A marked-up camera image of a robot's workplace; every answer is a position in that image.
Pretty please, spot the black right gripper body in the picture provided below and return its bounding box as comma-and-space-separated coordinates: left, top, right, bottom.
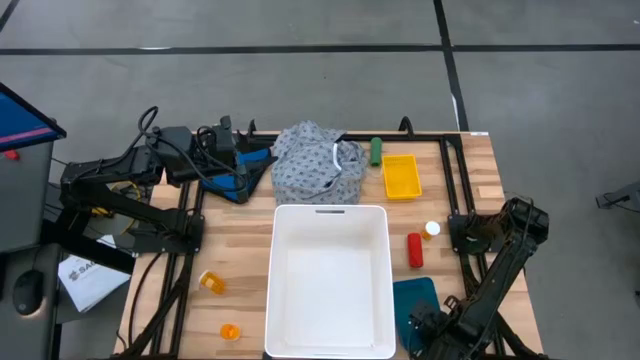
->
408, 297, 454, 359

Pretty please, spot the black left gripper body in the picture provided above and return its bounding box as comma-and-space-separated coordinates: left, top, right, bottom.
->
197, 114, 240, 174

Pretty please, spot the blue cloth garment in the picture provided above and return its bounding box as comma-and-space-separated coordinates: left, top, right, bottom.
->
199, 147, 274, 204

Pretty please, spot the teal plastic tray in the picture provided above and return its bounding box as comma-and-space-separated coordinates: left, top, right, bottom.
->
392, 276, 441, 354

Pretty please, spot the red bandage roll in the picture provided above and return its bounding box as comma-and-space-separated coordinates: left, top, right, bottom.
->
406, 232, 425, 269

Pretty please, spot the green bandage roll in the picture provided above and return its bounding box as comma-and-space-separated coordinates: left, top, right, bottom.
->
369, 136, 384, 168

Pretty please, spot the small yellow plastic basket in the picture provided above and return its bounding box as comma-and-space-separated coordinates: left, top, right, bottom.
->
382, 154, 424, 202

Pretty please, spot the white perforated plastic basket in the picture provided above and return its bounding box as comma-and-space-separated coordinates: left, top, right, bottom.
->
263, 203, 397, 360

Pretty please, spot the grey patterned hospital gown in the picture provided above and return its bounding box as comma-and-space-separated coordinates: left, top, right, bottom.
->
271, 119, 370, 206

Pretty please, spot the white paper booklet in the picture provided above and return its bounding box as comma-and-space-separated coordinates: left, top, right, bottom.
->
57, 253, 132, 314

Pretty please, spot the blue-screen monitor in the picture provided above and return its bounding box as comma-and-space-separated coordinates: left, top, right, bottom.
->
0, 82, 68, 154

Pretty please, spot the grey equipment cabinet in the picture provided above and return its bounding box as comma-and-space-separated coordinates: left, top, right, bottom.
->
0, 140, 56, 254

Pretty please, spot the grey stand foot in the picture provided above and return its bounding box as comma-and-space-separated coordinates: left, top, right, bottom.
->
594, 179, 640, 215

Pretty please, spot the black computer mouse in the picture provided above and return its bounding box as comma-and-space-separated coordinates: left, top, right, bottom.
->
12, 269, 45, 317

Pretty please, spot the dark grey desk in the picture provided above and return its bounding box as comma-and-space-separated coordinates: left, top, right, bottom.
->
0, 243, 62, 360

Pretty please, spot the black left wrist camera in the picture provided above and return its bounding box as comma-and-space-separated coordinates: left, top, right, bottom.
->
158, 125, 195, 157

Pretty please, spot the yellow cable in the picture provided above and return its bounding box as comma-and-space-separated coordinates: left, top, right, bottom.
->
91, 180, 146, 236

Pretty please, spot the black aluminium table frame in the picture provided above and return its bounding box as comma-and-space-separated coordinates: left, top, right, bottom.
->
113, 115, 546, 360

